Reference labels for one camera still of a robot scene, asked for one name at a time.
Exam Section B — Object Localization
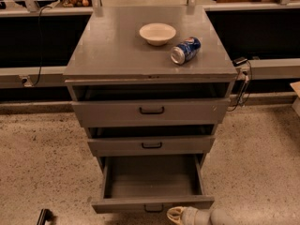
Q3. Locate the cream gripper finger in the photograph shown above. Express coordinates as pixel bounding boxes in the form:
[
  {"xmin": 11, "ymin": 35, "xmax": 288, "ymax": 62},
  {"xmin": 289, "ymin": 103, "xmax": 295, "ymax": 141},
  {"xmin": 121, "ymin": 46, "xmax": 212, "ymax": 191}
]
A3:
[{"xmin": 167, "ymin": 206, "xmax": 185, "ymax": 225}]

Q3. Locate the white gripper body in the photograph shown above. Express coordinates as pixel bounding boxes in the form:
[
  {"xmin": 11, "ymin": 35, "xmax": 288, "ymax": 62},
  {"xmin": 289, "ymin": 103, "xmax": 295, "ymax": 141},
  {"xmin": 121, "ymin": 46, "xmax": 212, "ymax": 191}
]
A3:
[{"xmin": 181, "ymin": 207, "xmax": 198, "ymax": 225}]

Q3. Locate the grey bottom drawer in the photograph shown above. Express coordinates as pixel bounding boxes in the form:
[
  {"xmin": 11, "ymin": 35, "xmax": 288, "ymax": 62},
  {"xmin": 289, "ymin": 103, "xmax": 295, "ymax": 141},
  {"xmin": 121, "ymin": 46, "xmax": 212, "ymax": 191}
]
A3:
[{"xmin": 92, "ymin": 154, "xmax": 214, "ymax": 214}]

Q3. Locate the grey drawer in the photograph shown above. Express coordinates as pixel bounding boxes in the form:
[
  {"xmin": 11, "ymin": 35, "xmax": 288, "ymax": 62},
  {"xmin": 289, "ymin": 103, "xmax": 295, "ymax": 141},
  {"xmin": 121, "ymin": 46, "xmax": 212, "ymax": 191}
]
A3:
[
  {"xmin": 92, "ymin": 154, "xmax": 214, "ymax": 214},
  {"xmin": 88, "ymin": 135, "xmax": 215, "ymax": 157},
  {"xmin": 72, "ymin": 98, "xmax": 230, "ymax": 128}
]

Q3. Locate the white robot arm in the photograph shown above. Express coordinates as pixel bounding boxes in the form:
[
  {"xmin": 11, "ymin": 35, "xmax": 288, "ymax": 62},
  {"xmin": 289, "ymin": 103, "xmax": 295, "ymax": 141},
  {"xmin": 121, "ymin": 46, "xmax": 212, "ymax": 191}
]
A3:
[{"xmin": 167, "ymin": 206, "xmax": 237, "ymax": 225}]

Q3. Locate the grey middle drawer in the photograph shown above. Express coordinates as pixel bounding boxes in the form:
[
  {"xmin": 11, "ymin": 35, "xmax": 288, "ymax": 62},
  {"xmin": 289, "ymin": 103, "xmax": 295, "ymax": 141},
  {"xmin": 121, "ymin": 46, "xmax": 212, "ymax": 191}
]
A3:
[{"xmin": 88, "ymin": 135, "xmax": 215, "ymax": 157}]

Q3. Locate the grey top drawer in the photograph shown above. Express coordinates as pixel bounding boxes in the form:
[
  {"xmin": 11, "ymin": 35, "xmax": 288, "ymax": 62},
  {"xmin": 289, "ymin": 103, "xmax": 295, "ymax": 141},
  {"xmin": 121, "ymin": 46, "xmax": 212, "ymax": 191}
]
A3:
[{"xmin": 72, "ymin": 98, "xmax": 230, "ymax": 128}]

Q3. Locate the grey drawer cabinet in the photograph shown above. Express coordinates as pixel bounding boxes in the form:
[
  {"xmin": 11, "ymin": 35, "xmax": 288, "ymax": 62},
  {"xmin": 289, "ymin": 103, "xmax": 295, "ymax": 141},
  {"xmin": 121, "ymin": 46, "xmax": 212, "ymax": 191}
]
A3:
[{"xmin": 62, "ymin": 5, "xmax": 238, "ymax": 171}]

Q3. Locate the black object on floor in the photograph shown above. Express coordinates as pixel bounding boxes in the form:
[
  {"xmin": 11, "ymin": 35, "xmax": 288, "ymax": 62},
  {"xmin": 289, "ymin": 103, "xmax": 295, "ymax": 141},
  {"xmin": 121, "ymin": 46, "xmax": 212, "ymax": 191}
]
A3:
[{"xmin": 37, "ymin": 209, "xmax": 53, "ymax": 225}]

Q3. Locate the blue soda can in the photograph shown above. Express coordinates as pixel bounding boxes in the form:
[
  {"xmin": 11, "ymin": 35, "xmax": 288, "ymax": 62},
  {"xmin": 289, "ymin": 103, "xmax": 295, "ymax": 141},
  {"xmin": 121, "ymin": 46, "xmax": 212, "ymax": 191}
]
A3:
[{"xmin": 171, "ymin": 37, "xmax": 202, "ymax": 65}]

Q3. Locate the black power adapter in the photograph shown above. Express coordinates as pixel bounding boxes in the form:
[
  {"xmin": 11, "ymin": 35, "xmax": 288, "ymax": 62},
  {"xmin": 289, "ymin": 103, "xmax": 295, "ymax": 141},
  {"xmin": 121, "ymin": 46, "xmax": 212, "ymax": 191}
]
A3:
[{"xmin": 232, "ymin": 57, "xmax": 247, "ymax": 67}]

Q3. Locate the cardboard box right edge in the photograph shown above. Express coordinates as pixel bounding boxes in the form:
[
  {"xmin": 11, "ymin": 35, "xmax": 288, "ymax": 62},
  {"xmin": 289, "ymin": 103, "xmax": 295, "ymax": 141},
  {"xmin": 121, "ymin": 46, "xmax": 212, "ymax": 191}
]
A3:
[{"xmin": 290, "ymin": 82, "xmax": 300, "ymax": 116}]

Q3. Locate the white ceramic bowl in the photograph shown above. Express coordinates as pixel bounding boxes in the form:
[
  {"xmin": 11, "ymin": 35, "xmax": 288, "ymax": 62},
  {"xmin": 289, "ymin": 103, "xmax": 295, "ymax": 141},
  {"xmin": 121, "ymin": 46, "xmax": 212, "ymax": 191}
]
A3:
[{"xmin": 139, "ymin": 23, "xmax": 176, "ymax": 46}]

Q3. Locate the black cable right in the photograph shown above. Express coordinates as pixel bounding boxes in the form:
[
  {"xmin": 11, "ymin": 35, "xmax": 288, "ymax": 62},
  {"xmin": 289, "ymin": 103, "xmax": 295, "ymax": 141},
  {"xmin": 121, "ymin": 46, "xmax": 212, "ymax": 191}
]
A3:
[{"xmin": 226, "ymin": 59, "xmax": 253, "ymax": 113}]

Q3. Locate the black cable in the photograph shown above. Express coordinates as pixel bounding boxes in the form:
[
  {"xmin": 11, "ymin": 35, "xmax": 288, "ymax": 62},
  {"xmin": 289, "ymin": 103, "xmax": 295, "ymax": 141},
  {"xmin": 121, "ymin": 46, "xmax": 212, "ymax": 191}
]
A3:
[
  {"xmin": 31, "ymin": 5, "xmax": 53, "ymax": 88},
  {"xmin": 226, "ymin": 59, "xmax": 253, "ymax": 113}
]

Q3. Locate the black cable left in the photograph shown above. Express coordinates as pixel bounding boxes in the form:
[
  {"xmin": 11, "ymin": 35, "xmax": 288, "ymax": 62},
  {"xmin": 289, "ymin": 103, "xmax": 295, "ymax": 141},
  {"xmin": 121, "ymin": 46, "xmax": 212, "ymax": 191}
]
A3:
[{"xmin": 31, "ymin": 5, "xmax": 53, "ymax": 88}]

